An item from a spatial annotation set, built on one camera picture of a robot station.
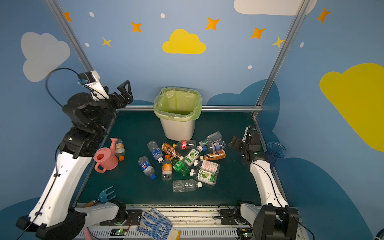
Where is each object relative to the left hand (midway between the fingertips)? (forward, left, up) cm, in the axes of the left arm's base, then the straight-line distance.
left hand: (120, 85), depth 57 cm
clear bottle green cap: (+13, -44, -51) cm, 69 cm away
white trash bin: (+12, -19, -43) cm, 48 cm away
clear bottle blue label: (-1, -5, -48) cm, 49 cm away
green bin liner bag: (+30, -21, -35) cm, 51 cm away
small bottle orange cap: (0, +19, -51) cm, 54 cm away
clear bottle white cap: (-22, -25, -48) cm, 58 cm away
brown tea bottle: (-2, -44, -49) cm, 66 cm away
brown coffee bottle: (+1, -14, -50) cm, 51 cm away
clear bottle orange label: (-13, -13, -49) cm, 53 cm away
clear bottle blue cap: (-13, -2, -50) cm, 51 cm away
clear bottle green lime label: (-16, -35, -50) cm, 63 cm away
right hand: (0, -55, -35) cm, 66 cm away
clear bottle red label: (+4, -23, -48) cm, 53 cm away
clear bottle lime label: (-2, -28, -50) cm, 57 cm away
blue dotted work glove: (-41, -14, -53) cm, 68 cm away
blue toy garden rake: (-28, +20, -54) cm, 64 cm away
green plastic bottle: (-10, -21, -52) cm, 57 cm away
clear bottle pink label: (-9, -37, -49) cm, 63 cm away
